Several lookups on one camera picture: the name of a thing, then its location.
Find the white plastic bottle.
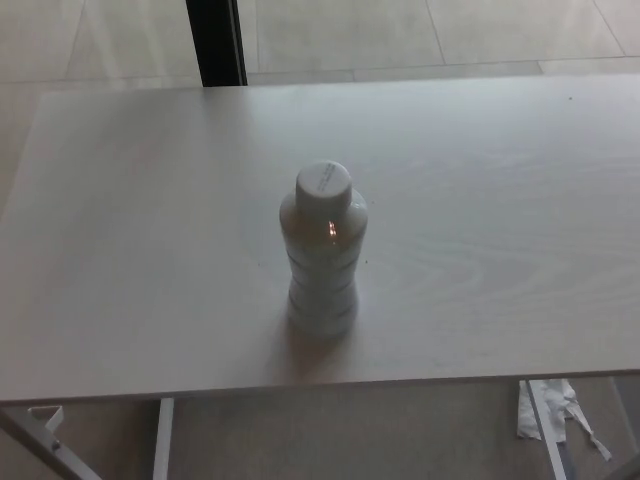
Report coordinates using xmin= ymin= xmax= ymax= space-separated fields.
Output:
xmin=277 ymin=159 xmax=374 ymax=336

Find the white vertical table leg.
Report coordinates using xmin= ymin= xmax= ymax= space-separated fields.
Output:
xmin=152 ymin=397 xmax=175 ymax=480

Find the torn white paper scrap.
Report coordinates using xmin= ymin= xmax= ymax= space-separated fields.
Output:
xmin=516 ymin=378 xmax=614 ymax=462

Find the white slanted table leg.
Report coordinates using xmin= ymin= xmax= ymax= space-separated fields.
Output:
xmin=528 ymin=382 xmax=569 ymax=480

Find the grey diagonal table brace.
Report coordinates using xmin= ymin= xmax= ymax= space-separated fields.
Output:
xmin=0 ymin=406 xmax=94 ymax=480

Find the black upright post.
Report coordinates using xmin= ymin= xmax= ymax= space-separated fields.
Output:
xmin=185 ymin=0 xmax=249 ymax=87

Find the white table bracket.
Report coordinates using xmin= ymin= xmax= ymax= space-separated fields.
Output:
xmin=27 ymin=405 xmax=64 ymax=437

